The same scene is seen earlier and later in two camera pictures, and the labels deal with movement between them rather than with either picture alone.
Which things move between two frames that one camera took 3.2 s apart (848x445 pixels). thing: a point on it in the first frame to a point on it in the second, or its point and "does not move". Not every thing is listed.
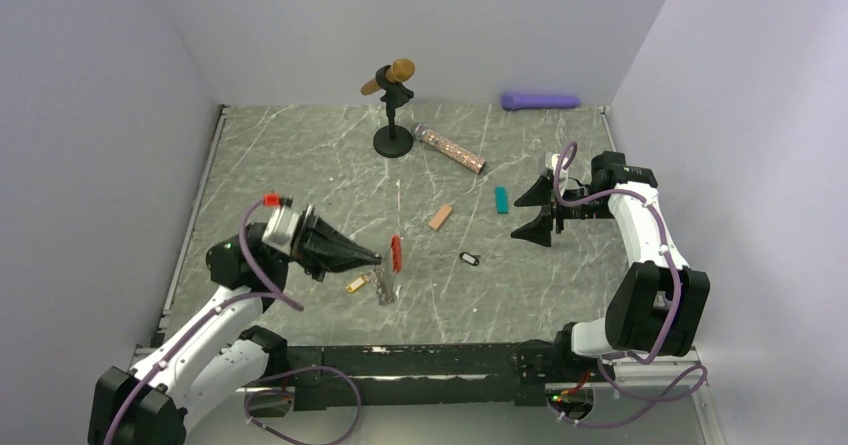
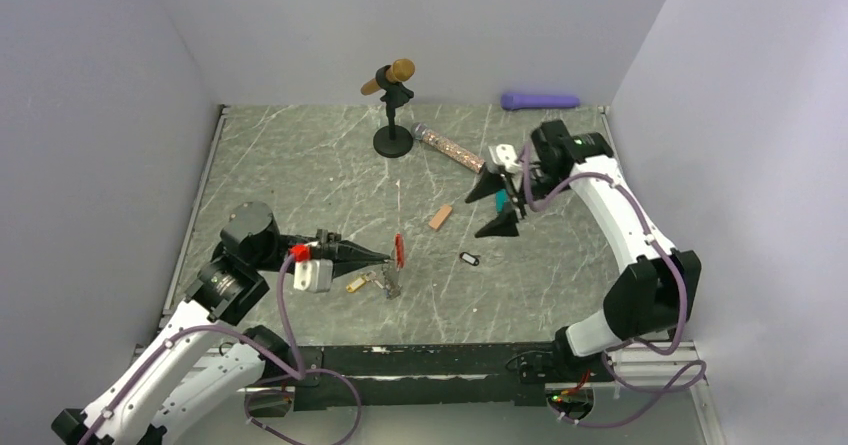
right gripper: x=539 y=230 to x=489 y=183
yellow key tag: x=353 y=285 does not move
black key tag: x=469 y=258 does not move
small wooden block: x=440 y=216 does not move
